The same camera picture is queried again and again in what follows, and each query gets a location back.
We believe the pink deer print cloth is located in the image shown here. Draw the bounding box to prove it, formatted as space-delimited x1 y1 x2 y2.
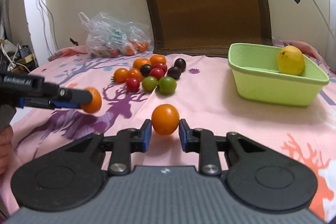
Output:
1 51 335 221

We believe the yellow lemon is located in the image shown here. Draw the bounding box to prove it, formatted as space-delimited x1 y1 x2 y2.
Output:
277 46 305 76

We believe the person's left hand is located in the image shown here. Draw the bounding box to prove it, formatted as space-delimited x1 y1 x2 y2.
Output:
0 125 14 174

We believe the red cherry tomato front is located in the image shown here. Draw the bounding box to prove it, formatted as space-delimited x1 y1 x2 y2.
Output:
126 77 140 92

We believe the green plastic basket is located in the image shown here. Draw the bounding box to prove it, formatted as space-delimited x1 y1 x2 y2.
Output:
228 43 329 107

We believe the orange tomato with stem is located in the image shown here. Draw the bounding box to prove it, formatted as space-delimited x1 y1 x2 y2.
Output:
111 68 129 84

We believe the red tomato back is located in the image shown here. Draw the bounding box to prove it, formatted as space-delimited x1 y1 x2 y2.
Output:
153 62 167 74

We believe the mandarin orange back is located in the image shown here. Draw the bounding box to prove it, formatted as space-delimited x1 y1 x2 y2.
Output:
150 55 166 66

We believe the mandarin orange front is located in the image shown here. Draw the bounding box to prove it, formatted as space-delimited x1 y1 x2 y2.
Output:
133 58 151 70

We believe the brown seat cushion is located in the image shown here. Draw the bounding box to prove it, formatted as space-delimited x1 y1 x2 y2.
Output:
146 0 272 57

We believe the dark plum front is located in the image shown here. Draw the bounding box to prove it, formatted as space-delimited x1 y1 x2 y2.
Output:
167 66 182 80

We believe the red tomato middle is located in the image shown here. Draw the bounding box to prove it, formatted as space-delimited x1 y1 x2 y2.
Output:
149 67 165 81

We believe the mandarin orange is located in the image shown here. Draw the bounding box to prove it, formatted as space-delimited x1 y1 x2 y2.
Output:
150 55 166 66
133 58 151 70

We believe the dark tomato centre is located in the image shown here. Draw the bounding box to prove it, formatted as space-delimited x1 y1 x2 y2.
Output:
139 64 153 77

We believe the clear plastic bag of fruit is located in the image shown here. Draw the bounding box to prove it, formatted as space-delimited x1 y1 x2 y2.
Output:
78 12 153 58

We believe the green tomato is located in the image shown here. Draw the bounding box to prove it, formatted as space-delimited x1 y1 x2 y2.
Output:
142 76 158 93
158 76 177 96

